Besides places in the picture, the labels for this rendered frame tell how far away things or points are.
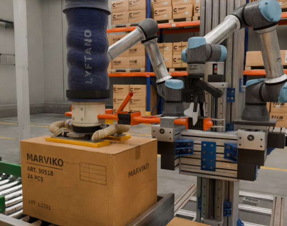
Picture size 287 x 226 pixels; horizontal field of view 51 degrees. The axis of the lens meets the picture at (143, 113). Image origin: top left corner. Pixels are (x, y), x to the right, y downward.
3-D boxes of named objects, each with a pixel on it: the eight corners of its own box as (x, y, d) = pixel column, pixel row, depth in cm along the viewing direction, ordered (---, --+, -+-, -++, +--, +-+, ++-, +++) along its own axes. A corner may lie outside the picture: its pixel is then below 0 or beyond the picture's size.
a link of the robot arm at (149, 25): (165, 27, 181) (99, 72, 175) (161, 30, 192) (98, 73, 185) (155, 10, 179) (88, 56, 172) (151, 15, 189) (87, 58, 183)
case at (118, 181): (22, 214, 159) (19, 140, 155) (74, 190, 193) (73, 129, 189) (114, 244, 129) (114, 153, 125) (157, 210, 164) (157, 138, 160)
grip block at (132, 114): (116, 124, 142) (116, 112, 141) (127, 122, 150) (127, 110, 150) (130, 126, 138) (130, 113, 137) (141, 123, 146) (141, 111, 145)
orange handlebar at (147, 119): (48, 116, 167) (48, 110, 167) (84, 111, 193) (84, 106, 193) (210, 129, 121) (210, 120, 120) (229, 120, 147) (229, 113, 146)
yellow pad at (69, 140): (45, 141, 153) (45, 131, 153) (59, 138, 162) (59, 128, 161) (97, 148, 136) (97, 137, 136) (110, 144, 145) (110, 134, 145)
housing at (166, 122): (159, 127, 132) (159, 117, 132) (165, 125, 138) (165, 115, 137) (173, 128, 129) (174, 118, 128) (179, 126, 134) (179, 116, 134)
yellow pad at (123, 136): (71, 135, 170) (71, 127, 169) (83, 132, 178) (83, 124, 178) (121, 141, 153) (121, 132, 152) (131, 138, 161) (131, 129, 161)
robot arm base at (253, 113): (243, 117, 181) (243, 101, 180) (270, 119, 175) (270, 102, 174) (239, 120, 168) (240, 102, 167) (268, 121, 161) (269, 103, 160)
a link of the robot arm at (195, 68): (207, 64, 127) (201, 63, 120) (207, 75, 127) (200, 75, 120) (191, 65, 130) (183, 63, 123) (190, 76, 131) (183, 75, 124)
